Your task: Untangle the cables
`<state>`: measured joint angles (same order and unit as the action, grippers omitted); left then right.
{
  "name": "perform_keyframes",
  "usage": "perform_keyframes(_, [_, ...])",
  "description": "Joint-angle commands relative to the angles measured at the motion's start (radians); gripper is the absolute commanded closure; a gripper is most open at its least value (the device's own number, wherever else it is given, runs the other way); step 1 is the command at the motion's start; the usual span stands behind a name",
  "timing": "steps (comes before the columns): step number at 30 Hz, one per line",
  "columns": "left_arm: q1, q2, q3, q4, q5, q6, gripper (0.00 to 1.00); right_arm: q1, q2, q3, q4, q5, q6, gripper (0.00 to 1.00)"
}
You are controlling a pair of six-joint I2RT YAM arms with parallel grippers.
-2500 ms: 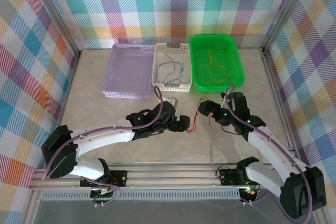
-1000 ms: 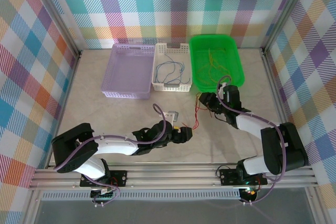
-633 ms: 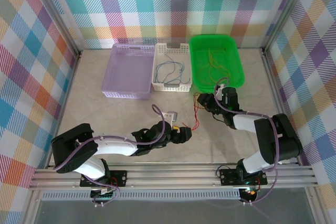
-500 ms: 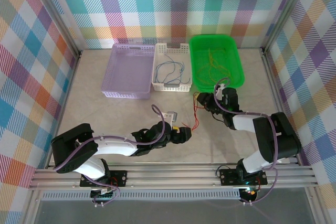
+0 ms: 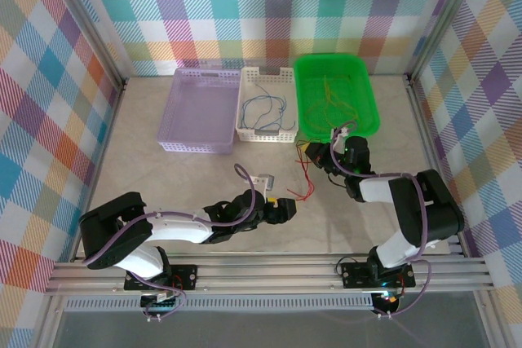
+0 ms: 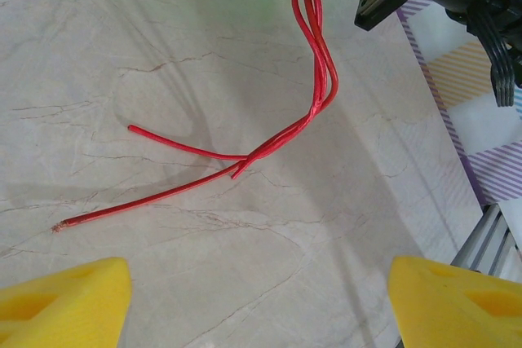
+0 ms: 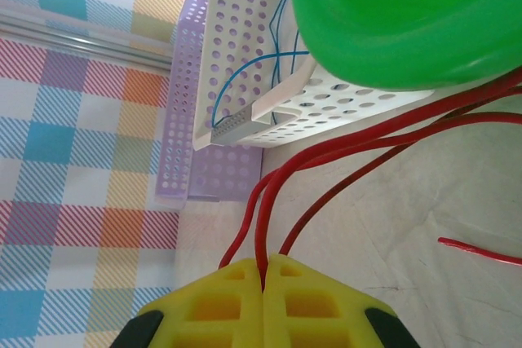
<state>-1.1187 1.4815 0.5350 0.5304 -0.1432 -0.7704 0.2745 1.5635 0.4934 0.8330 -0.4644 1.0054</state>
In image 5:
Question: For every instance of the aluminium frame post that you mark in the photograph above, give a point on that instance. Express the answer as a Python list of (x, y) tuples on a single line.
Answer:
[(89, 26), (444, 18)]

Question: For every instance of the white perforated plastic basket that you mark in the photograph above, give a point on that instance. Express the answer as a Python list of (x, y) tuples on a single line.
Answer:
[(261, 79)]

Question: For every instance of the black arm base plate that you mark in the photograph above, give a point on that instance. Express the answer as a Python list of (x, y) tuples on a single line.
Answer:
[(355, 276), (185, 276)]

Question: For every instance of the small circuit board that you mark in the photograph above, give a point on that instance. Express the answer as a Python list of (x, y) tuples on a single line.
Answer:
[(163, 303), (387, 299)]

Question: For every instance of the green plastic mesh basket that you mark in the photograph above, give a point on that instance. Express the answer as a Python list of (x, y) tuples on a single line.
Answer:
[(314, 71)]

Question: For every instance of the purple perforated plastic basket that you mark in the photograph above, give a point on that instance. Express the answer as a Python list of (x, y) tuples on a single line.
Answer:
[(195, 120)]

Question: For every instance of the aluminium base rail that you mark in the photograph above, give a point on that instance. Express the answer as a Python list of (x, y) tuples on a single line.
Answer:
[(265, 272)]

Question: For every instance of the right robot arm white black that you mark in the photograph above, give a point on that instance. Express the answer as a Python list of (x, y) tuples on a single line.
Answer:
[(379, 191)]

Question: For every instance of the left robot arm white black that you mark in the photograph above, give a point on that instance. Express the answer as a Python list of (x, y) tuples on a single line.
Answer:
[(179, 227)]

